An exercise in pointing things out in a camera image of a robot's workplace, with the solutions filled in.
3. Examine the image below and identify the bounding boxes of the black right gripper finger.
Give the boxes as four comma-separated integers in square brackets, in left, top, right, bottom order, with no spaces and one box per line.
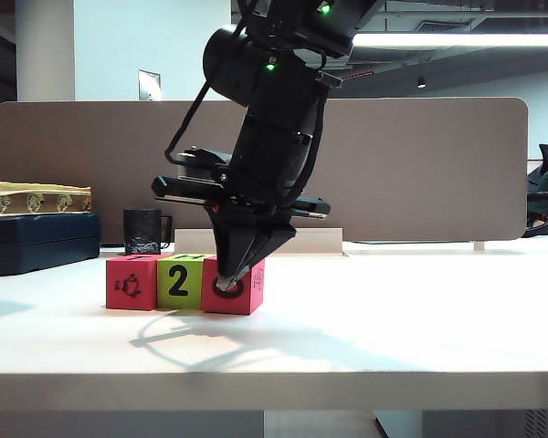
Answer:
[231,229,298,290]
[212,218,258,292]

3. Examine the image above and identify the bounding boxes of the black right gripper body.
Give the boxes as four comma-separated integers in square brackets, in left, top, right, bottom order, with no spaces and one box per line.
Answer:
[151,175,332,233]

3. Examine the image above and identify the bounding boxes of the pink foam block with 0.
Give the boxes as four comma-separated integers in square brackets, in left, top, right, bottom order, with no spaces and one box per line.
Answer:
[200,255,267,317]

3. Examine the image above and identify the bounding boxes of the green foam block with 2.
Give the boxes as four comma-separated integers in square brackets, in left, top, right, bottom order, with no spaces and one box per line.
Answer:
[156,254,207,311]

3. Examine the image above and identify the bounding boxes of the pink foam block with Y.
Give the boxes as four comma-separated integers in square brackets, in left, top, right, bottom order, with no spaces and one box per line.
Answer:
[105,255,159,312]

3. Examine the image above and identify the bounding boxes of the black mug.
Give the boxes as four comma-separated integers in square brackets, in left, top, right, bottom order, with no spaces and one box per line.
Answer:
[122,208,174,257]

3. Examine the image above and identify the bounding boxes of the brown desk divider panel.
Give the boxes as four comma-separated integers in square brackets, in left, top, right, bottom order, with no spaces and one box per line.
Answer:
[0,96,529,245]

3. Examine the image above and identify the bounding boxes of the dark blue case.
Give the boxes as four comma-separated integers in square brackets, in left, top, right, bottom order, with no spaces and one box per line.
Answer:
[0,213,102,278]

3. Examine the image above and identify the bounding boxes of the yellow patterned box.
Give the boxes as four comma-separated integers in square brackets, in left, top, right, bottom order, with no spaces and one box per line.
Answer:
[0,182,93,217]

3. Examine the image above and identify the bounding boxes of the black headphones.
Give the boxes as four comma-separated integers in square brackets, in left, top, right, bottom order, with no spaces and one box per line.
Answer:
[522,213,548,240]

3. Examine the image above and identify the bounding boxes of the white ceiling light strip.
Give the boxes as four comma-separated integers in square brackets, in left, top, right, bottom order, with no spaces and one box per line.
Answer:
[229,31,548,48]

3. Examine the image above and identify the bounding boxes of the dark perforated cabinet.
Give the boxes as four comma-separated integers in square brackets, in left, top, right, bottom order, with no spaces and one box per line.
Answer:
[422,409,548,438]

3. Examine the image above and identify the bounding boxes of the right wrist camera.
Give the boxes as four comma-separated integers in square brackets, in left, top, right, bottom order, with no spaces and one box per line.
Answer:
[174,145,233,182]

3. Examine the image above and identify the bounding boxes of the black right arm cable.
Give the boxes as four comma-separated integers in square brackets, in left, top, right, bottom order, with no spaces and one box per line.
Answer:
[165,0,257,171]

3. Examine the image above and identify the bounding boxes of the grey wall plate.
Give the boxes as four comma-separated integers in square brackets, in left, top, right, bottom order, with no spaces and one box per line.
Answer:
[137,69,162,102]

